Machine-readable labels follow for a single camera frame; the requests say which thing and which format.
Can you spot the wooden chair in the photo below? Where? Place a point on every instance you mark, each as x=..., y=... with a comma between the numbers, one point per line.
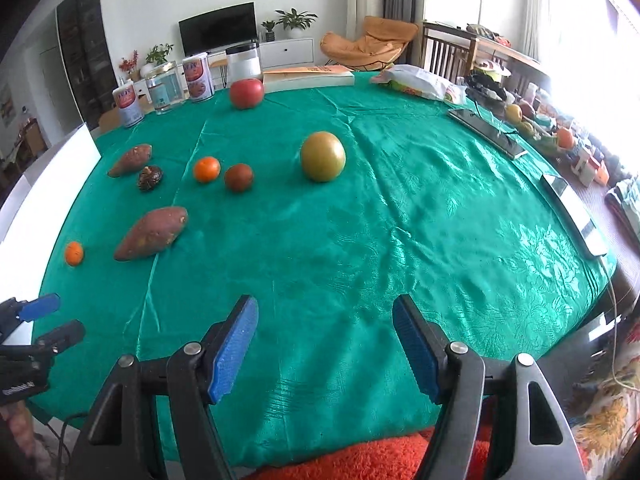
x=31, y=135

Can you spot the floral patterned cloth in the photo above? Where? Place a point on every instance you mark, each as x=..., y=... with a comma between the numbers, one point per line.
x=605, y=420

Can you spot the small white tin can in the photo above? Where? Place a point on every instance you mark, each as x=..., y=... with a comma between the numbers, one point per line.
x=127, y=105

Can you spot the dark display cabinet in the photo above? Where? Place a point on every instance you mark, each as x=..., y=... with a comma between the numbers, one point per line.
x=80, y=60

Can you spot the orange fruit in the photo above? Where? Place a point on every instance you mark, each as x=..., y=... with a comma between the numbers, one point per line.
x=565, y=137

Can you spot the sheer white window curtain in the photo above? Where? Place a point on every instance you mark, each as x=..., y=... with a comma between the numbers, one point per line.
x=542, y=5

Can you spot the leafy potted plant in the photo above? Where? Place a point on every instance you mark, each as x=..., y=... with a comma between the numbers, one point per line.
x=159, y=55

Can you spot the large sweet potato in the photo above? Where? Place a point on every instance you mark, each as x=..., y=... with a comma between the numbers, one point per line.
x=150, y=234

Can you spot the white plastic bag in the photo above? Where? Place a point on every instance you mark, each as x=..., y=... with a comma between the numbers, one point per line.
x=420, y=82

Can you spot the thick yellow cover book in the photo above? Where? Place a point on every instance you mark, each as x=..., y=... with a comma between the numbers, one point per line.
x=310, y=77

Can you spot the yellow pear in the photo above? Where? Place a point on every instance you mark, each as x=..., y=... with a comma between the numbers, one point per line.
x=513, y=112

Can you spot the black television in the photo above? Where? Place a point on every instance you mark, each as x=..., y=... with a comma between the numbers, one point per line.
x=217, y=27

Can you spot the large yellow-green citrus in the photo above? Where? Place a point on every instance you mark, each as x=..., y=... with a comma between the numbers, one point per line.
x=323, y=156

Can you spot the large green potted plant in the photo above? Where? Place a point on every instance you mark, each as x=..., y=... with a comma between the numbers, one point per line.
x=297, y=20

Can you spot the reddish brown round fruit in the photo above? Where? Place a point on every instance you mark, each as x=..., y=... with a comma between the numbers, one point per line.
x=239, y=177

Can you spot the white television cabinet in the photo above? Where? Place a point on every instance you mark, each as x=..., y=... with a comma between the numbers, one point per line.
x=285, y=52

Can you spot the person's left forearm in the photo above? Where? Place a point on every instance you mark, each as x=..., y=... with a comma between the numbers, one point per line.
x=15, y=435

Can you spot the wooden slatted bench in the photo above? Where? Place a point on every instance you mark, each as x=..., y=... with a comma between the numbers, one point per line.
x=450, y=50

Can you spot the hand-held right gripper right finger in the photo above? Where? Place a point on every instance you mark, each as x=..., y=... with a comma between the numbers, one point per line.
x=415, y=345

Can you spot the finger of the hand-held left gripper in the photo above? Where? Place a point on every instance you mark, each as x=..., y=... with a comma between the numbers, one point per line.
x=65, y=334
x=37, y=306

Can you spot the red apple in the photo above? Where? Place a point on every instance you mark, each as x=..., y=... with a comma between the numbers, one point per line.
x=247, y=93

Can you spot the tall red label can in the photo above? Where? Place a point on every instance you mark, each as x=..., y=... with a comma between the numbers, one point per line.
x=198, y=77

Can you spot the silver phone table edge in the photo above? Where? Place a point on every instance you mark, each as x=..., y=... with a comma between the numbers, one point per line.
x=575, y=212

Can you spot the long silver flat tray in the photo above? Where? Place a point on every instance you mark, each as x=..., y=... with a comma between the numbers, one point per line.
x=487, y=130

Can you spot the small orange tangerine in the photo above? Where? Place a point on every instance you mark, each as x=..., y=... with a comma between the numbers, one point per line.
x=74, y=253

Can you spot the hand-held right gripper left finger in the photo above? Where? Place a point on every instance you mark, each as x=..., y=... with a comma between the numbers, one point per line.
x=235, y=350

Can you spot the orange fuzzy cloth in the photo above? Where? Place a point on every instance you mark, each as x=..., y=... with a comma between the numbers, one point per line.
x=360, y=460

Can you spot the glass jar gold lid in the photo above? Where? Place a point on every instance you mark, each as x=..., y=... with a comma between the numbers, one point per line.
x=162, y=87

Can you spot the clear plastic jar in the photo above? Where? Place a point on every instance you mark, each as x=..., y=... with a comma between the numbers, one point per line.
x=243, y=65

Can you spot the black bundle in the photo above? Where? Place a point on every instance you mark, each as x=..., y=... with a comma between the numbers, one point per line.
x=487, y=87

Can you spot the red flower bouquet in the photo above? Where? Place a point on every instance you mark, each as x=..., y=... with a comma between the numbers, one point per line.
x=129, y=62

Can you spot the white board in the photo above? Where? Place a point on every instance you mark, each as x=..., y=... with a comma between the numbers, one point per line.
x=40, y=200

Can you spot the small green potted plant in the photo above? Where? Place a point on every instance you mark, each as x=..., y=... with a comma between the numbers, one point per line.
x=269, y=27

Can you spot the orange lounge chair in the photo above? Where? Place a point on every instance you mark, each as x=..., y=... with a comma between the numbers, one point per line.
x=370, y=42

